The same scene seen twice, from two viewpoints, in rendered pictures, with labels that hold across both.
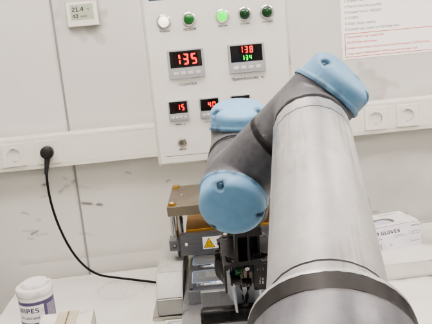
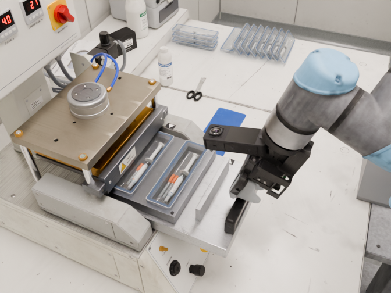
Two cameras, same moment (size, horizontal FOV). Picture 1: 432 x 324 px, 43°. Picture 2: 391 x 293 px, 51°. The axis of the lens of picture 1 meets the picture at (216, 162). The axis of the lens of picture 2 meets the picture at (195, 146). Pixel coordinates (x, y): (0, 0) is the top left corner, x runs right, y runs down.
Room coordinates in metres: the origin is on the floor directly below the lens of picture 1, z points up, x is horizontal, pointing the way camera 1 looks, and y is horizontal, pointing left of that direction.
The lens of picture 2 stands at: (0.67, 0.47, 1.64)
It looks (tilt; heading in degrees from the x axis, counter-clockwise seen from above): 45 degrees down; 296
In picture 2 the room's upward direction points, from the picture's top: 1 degrees counter-clockwise
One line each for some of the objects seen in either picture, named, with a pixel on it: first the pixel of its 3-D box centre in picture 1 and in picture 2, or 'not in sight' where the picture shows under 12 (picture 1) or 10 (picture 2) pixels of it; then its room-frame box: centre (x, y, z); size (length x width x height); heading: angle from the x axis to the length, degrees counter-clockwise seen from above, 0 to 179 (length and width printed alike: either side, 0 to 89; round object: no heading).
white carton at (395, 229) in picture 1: (376, 233); (80, 66); (1.56, -0.46, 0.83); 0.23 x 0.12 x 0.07; 105
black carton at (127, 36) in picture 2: not in sight; (122, 40); (1.52, -0.67, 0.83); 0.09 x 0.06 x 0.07; 69
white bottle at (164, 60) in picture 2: not in sight; (165, 65); (1.30, -0.60, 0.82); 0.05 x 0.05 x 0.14
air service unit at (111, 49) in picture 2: not in sight; (105, 63); (1.27, -0.25, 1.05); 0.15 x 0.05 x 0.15; 90
